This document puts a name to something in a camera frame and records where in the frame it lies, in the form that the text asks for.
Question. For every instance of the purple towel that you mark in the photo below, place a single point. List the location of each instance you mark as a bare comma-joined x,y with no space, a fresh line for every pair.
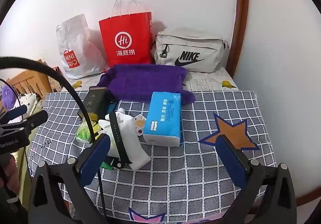
140,80

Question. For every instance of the pale green bedding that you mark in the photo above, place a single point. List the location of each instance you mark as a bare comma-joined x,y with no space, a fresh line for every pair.
22,178

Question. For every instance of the blue tissue pack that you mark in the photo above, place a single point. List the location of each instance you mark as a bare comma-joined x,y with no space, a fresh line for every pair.
163,118

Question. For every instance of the purple fluffy item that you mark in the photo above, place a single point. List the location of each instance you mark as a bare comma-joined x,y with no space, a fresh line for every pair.
8,96

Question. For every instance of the white plastic shopping bag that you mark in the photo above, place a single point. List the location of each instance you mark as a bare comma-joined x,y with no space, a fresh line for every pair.
75,38

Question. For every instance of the white sponge block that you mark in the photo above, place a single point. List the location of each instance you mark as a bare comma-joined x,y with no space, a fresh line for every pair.
137,156

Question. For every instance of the dark green tea tin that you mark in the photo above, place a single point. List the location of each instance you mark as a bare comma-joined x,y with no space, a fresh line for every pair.
94,103

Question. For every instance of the small green packet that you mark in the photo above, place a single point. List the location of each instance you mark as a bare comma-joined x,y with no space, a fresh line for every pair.
110,163

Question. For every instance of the black watch band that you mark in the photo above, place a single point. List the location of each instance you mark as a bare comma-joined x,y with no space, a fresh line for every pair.
117,136

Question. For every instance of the white dotted pillow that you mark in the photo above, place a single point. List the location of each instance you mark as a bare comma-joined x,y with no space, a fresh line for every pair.
30,100

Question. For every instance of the red paper shopping bag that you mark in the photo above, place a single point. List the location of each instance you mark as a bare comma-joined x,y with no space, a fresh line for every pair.
125,28

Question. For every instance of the grey waist bag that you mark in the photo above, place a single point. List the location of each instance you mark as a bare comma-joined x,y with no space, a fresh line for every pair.
190,43

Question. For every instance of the person's left hand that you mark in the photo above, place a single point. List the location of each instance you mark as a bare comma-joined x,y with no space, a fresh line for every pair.
8,171

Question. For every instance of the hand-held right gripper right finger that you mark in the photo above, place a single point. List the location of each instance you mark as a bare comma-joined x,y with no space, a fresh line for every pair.
232,161

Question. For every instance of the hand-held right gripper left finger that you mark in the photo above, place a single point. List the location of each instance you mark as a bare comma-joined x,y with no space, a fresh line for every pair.
96,157

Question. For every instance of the white glove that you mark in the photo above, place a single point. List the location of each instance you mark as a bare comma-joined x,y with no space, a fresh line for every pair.
123,117

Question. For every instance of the light wooden furniture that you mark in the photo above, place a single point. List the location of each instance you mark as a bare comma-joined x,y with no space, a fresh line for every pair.
27,80

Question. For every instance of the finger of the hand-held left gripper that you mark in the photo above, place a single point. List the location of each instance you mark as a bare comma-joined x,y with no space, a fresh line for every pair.
35,118
15,112

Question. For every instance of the brown wooden door trim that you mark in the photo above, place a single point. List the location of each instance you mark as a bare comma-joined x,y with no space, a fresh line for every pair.
242,13

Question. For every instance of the grey checked blanket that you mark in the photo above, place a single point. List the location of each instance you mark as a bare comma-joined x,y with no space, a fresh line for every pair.
188,176

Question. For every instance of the small fruit-print packet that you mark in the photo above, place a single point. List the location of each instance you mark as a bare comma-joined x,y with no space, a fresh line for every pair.
140,124

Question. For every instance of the mesh bag with green packet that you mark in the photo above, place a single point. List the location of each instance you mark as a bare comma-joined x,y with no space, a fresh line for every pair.
84,134

